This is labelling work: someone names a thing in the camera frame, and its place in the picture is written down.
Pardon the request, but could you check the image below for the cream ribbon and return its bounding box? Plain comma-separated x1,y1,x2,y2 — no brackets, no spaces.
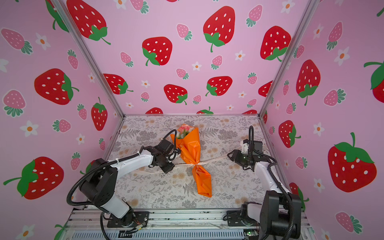
136,152,241,176

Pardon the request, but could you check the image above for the orange wrapping paper sheet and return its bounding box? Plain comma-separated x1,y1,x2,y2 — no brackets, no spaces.
171,127,213,198

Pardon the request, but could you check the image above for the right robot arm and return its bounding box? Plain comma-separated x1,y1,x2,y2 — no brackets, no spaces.
223,140,302,240

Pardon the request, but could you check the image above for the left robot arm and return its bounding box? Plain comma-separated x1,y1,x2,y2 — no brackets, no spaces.
67,139,181,226

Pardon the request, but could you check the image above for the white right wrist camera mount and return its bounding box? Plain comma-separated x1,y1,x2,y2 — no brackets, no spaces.
241,143,249,154

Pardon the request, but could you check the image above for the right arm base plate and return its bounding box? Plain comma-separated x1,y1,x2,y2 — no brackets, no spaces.
223,210,260,227

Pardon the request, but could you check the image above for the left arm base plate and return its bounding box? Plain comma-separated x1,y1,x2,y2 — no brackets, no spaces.
107,210,150,229

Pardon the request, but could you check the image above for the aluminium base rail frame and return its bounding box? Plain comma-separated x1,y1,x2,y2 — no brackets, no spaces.
58,208,316,240

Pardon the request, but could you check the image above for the right vertical aluminium post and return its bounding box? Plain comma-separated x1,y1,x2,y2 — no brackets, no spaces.
259,0,320,118

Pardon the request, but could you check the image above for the vertical aluminium post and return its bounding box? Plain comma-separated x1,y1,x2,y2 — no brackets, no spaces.
53,0,125,119
259,0,320,118

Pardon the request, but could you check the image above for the left vertical aluminium post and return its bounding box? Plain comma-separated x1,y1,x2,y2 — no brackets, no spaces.
53,0,125,119

